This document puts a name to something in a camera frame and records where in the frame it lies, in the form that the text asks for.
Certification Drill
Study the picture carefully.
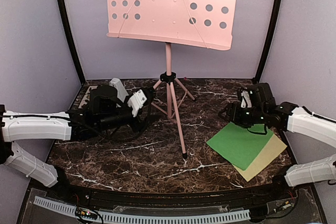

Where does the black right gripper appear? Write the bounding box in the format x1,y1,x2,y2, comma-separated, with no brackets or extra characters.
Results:
218,102,266,128

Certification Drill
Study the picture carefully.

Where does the green paper sheet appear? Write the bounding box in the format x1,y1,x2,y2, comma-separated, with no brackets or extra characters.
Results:
207,122,274,170

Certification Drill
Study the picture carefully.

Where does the yellow paper sheet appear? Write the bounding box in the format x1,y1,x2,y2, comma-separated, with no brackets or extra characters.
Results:
233,134,287,182

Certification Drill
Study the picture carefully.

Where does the pink music stand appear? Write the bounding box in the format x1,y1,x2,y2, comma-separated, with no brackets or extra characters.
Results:
106,0,239,159

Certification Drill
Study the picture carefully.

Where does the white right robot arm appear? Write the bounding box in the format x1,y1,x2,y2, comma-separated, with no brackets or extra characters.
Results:
218,82,335,200

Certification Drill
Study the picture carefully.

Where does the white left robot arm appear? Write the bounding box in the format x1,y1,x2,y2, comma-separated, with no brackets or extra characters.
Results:
1,85,153,201

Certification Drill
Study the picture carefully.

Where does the white metronome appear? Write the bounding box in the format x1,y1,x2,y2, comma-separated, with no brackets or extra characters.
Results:
109,78,129,102

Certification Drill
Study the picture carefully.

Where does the floral patterned coaster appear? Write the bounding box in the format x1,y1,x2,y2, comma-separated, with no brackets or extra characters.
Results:
78,86,98,109

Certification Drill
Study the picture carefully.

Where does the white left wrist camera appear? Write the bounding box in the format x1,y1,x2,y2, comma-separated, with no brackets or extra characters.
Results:
127,89,148,118

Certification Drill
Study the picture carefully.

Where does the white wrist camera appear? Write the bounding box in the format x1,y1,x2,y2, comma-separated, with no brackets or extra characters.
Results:
127,89,148,118
237,88,252,109

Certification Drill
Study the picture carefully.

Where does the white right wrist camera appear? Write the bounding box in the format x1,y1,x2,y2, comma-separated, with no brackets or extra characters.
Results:
237,88,252,109

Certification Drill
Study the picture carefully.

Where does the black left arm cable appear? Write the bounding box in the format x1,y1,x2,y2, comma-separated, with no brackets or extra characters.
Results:
68,95,154,143

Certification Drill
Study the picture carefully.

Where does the grey cable duct strip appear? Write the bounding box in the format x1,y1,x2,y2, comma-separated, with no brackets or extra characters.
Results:
33,196,250,223

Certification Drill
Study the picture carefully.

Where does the black front rail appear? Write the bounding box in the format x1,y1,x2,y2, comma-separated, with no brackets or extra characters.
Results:
24,182,300,208

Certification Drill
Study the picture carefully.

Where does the black right frame post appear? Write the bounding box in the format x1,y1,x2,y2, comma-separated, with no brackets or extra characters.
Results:
252,0,282,84

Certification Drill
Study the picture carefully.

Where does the black frame post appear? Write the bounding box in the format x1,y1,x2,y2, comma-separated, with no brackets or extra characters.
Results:
252,0,282,84
57,0,86,85

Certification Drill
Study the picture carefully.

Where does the black left frame post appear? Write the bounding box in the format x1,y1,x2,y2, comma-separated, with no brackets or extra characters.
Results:
57,0,86,85

